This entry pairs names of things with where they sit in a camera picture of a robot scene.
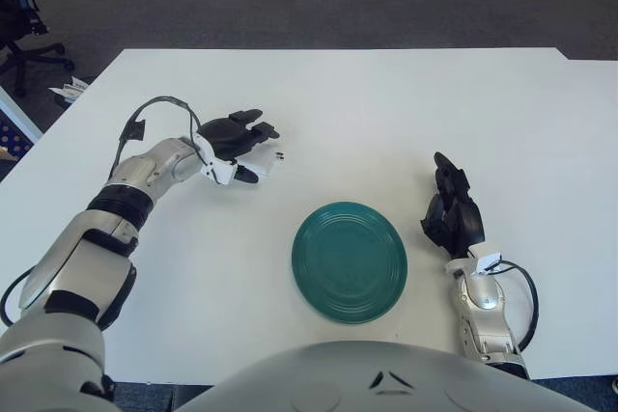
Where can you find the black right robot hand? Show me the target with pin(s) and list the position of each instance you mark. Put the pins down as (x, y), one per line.
(463, 224)

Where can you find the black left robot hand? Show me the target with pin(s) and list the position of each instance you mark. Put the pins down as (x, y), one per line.
(224, 137)

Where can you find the white charger block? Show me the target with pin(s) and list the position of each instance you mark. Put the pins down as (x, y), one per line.
(263, 163)

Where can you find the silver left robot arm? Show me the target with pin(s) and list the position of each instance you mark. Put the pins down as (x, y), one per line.
(145, 166)

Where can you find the green ribbed plate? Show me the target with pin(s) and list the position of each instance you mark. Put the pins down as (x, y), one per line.
(347, 262)

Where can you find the white paper scrap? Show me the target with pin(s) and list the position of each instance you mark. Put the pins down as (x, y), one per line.
(72, 90)

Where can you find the silver robot torso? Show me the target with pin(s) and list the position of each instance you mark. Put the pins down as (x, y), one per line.
(386, 383)

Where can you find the blue perforated panel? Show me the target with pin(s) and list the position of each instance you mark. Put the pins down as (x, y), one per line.
(12, 142)

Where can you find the black office chair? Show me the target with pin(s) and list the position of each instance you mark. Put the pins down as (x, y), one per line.
(24, 52)

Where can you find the tan wooden piece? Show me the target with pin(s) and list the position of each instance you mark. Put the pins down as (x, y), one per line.
(3, 152)

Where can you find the white frame bar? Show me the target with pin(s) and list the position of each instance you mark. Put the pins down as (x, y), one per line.
(19, 115)

